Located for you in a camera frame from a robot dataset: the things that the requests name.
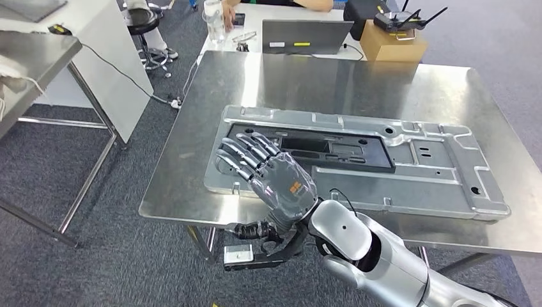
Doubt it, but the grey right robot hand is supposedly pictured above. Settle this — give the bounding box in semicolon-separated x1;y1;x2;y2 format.
215;132;319;242

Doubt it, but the black plastic panel part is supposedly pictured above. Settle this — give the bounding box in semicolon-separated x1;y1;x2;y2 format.
226;123;397;174

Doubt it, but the stainless steel workbench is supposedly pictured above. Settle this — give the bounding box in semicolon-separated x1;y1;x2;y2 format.
138;50;542;276

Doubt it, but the silver stamped metal panel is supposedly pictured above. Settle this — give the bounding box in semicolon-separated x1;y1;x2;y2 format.
203;104;512;222

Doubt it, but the grey laptop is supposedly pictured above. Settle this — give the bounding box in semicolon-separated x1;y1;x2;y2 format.
261;19;354;56

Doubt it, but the brown cardboard box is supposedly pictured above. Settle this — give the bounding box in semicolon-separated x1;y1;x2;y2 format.
360;19;428;63

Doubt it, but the white office desk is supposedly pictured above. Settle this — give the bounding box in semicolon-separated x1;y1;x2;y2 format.
196;0;382;60

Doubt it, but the clear plastic bottle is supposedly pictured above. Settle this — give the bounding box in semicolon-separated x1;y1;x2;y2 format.
202;0;228;44

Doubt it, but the person in light trousers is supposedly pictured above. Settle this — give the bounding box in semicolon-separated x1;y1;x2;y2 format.
121;0;180;60

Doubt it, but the black wifi router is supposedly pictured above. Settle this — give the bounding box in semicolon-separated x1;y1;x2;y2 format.
373;0;449;42

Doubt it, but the white desk with panel side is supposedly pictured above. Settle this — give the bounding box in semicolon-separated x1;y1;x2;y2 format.
0;0;155;145

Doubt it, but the black round stool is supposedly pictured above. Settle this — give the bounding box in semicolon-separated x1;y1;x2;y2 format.
127;8;173;79

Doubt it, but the steel side table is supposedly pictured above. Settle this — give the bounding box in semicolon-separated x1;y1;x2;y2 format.
0;30;128;249

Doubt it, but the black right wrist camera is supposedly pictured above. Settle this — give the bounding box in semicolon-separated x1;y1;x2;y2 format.
222;224;310;272

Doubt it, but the white power cable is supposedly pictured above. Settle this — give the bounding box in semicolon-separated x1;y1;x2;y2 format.
182;59;200;98

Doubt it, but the metal wire loop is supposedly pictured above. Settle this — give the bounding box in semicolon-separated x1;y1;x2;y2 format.
230;30;258;43

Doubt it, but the black power cable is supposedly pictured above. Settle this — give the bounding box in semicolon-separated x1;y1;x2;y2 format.
72;36;171;105

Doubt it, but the white corded handheld device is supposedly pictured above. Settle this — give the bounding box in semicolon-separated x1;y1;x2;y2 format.
0;54;47;122

